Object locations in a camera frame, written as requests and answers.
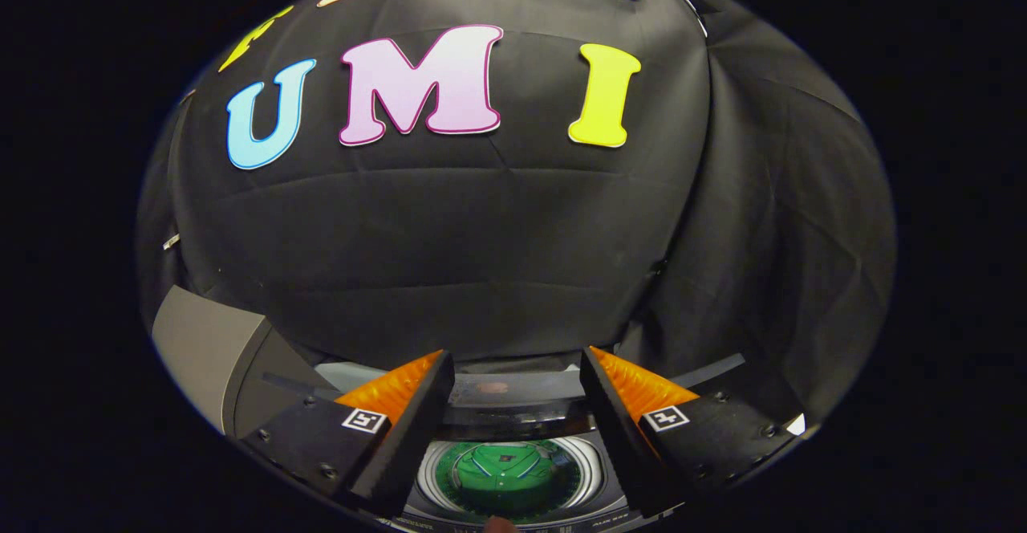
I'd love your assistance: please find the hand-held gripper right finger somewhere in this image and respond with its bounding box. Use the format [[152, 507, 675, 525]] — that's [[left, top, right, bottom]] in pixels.
[[579, 346, 797, 518]]

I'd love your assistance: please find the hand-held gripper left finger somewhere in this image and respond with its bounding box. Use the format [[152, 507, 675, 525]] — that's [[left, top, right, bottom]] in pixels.
[[239, 349, 457, 519]]

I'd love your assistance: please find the green polo shirt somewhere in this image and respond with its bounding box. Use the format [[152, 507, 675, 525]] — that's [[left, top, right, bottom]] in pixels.
[[437, 440, 583, 519]]

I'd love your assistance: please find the dark grey washing machine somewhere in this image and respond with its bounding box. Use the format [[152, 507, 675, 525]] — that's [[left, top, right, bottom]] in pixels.
[[265, 353, 805, 533]]

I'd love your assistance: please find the black backdrop cloth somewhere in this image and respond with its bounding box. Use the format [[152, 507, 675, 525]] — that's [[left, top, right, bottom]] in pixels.
[[135, 0, 898, 429]]

